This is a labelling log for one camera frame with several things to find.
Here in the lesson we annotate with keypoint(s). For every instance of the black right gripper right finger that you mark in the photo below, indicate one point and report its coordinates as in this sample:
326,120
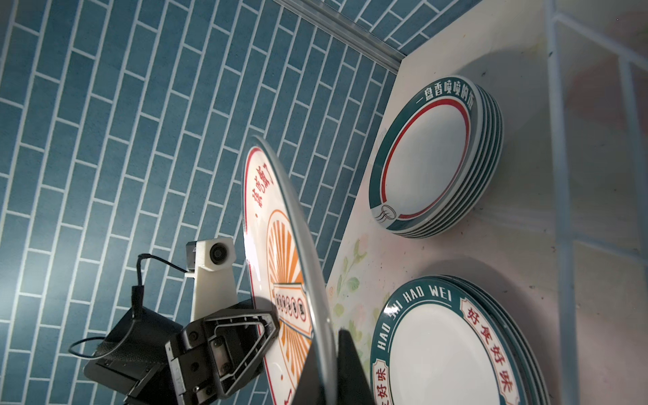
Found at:
352,385

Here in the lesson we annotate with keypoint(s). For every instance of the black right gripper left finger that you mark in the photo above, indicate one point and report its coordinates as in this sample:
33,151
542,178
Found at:
309,389

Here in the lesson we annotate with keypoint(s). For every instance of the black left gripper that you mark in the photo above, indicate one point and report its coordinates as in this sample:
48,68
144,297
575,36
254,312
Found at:
157,361

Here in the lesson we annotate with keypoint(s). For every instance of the dark green rim plate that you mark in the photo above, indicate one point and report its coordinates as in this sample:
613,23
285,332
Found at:
426,153

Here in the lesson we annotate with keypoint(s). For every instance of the white wire dish rack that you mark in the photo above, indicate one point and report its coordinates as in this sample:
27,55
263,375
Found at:
566,237

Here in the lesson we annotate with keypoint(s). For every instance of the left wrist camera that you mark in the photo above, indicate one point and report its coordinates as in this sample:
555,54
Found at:
210,263

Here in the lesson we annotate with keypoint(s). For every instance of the aluminium left corner post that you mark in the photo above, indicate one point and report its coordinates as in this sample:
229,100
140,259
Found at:
331,21

